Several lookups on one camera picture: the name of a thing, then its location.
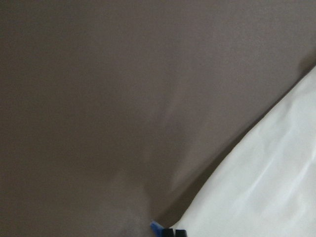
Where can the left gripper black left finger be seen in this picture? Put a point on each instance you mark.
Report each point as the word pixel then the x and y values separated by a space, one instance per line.
pixel 167 232

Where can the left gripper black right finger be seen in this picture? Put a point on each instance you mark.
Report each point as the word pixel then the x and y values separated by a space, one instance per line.
pixel 180 233

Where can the cream long-sleeve cat shirt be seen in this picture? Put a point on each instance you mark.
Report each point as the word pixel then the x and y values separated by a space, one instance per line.
pixel 266 186

